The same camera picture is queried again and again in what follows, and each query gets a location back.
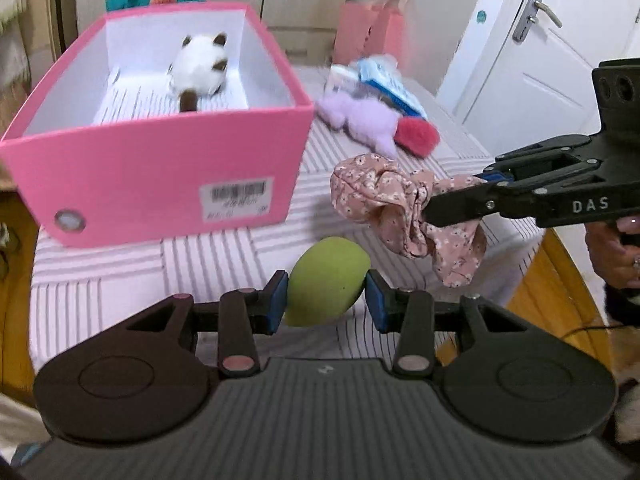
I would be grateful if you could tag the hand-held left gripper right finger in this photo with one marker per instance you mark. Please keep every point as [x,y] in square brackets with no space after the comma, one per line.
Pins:
[376,307]

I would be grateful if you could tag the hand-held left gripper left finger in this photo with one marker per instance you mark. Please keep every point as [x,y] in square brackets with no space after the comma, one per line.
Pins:
[276,305]

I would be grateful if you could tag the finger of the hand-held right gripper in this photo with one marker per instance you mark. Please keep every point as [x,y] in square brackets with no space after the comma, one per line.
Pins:
[540,157]
[465,207]

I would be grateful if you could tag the green egg-shaped sponge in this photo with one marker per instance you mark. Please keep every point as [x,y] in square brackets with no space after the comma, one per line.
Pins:
[325,280]

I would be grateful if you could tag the pink floral scrunchie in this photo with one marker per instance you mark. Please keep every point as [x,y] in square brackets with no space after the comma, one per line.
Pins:
[380,195]

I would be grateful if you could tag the purple plush toy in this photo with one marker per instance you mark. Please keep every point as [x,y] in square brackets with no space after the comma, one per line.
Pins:
[357,120]

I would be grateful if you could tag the blue white tissue pack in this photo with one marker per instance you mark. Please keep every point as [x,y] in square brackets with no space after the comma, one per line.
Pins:
[392,85]

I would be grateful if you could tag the pink cardboard box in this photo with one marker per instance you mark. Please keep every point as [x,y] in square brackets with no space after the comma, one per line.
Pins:
[150,170]

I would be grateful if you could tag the person's right hand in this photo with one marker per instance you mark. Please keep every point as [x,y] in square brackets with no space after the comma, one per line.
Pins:
[610,255]

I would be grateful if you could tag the white door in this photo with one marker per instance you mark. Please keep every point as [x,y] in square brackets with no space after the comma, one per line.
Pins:
[515,80]

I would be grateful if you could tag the striped tablecloth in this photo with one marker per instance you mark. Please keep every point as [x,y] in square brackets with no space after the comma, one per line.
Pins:
[200,265]

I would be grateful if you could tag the red fluffy pompom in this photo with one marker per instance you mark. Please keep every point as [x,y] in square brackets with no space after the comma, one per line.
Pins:
[416,136]

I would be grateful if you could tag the round teal door sticker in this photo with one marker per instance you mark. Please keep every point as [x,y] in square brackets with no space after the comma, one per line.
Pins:
[480,16]

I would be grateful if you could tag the pink gift bag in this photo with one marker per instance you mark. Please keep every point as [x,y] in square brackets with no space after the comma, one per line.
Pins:
[367,35]

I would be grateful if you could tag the white brown plush cat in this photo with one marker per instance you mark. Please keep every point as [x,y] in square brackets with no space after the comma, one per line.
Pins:
[200,65]

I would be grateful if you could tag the white cloth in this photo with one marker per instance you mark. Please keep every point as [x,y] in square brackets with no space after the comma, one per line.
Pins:
[17,425]

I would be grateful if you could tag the tan tall cabinet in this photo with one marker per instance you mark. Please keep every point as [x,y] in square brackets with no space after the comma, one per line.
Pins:
[39,5]

